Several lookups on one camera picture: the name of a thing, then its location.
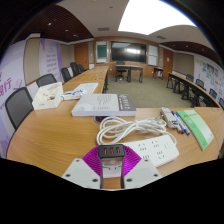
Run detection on narrow purple wall banner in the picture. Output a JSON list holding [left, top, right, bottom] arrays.
[[38, 38, 64, 83]]

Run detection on wooden door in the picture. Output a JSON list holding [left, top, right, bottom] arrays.
[[73, 41, 90, 70], [162, 48, 174, 81]]

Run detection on large purple wall banner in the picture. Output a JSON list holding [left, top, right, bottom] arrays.
[[0, 41, 26, 158]]

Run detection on white wall whiteboard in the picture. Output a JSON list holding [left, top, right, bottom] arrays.
[[147, 44, 159, 67]]

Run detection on white paper sheet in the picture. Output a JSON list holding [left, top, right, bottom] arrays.
[[71, 82, 99, 95]]

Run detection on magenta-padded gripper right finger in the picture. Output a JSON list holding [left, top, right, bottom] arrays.
[[120, 145, 163, 190]]

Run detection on small side table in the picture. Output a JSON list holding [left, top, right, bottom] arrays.
[[152, 67, 164, 80]]

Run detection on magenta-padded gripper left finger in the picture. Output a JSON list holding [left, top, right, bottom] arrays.
[[61, 145, 104, 190]]

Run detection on red-capped marker pen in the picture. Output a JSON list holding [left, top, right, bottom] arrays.
[[170, 110, 184, 134]]

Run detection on white power strip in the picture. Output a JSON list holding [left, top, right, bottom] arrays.
[[102, 134, 180, 179]]

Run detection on green and white wall board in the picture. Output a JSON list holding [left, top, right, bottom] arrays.
[[95, 40, 109, 64]]

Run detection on white remote control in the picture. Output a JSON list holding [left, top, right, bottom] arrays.
[[160, 106, 179, 129]]

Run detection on small wooden desk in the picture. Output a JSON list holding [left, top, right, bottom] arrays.
[[114, 64, 144, 84]]

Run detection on dark round table grommet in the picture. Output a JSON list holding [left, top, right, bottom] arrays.
[[94, 116, 108, 125]]

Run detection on white cardboard box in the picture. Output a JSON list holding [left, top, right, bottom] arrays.
[[31, 81, 64, 111]]

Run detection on black mesh office chair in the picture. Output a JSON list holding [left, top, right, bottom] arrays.
[[35, 73, 58, 88], [4, 86, 34, 132]]

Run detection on coiled white power cable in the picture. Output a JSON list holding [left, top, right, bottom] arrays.
[[96, 115, 178, 146]]

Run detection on large black wall screen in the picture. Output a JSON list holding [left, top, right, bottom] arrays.
[[110, 41, 148, 64]]

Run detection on bright ceiling light panel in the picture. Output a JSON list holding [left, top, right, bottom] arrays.
[[118, 0, 198, 36]]

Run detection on row of black chairs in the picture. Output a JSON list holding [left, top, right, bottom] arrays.
[[184, 73, 224, 109], [60, 61, 86, 84]]

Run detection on thick white book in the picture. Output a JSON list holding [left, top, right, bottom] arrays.
[[70, 93, 137, 118]]

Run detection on group of colourful wall posters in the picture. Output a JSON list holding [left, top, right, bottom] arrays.
[[194, 58, 224, 98]]

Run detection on black desk chair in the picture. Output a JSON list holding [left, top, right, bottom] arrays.
[[115, 60, 127, 81]]

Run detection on small blue-white pack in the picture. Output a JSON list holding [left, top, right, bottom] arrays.
[[59, 90, 83, 101]]

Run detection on black multi-port charger block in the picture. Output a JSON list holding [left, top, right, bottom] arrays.
[[97, 143, 126, 179]]

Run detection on blue-capped marker pen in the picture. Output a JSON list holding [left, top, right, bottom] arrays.
[[174, 111, 192, 137]]

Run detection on green booklet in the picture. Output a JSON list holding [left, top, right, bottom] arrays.
[[176, 109, 215, 152]]

